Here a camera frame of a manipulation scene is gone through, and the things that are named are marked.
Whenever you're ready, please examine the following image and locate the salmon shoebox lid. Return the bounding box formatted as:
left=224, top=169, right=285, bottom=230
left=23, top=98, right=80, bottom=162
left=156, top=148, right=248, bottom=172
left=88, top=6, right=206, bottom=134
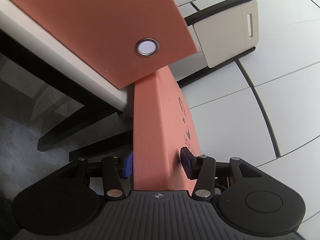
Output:
left=133, top=67, right=201, bottom=192

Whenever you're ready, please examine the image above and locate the salmon shoebox base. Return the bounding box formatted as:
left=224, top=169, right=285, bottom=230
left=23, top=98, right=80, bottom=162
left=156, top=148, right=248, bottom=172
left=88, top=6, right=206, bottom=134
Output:
left=10, top=0, right=197, bottom=89

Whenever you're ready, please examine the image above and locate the left beige chair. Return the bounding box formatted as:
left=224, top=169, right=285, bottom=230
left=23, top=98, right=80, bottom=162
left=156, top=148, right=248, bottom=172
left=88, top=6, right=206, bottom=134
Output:
left=1, top=0, right=132, bottom=152

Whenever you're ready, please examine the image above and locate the beige chair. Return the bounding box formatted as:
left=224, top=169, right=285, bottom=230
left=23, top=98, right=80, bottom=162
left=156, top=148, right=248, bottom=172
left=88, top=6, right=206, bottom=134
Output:
left=177, top=0, right=259, bottom=87
left=1, top=0, right=132, bottom=152

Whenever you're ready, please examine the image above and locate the right beige chair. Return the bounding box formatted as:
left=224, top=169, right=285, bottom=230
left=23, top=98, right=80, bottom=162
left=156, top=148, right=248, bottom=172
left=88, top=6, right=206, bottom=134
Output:
left=177, top=0, right=259, bottom=87

